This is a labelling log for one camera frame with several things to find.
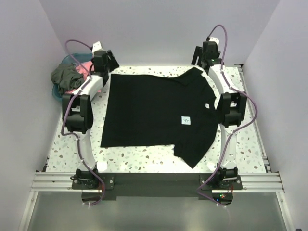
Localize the black t shirt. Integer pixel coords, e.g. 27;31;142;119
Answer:
101;67;218;167

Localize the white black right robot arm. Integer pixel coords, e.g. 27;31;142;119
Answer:
192;37;247;190

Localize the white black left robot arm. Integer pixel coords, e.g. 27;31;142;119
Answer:
61;49;119;190

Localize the pink t shirt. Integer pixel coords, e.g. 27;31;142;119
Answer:
66;61;103;98

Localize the teal plastic laundry basket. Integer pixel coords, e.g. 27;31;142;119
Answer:
51;53;101;102

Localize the grey green t shirt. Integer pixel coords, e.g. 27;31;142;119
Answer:
51;64;85;95

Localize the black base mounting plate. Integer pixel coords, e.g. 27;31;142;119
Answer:
70;170;243;202

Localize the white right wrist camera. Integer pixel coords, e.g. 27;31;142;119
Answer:
206;37;219;45

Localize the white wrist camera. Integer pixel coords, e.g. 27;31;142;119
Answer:
206;37;219;45
92;41;103;53

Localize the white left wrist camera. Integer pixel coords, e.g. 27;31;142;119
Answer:
92;41;103;53

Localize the aluminium right side rail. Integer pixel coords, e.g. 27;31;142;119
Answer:
234;63;274;173

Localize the aluminium front frame rail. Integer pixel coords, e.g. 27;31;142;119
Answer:
31;172;284;193

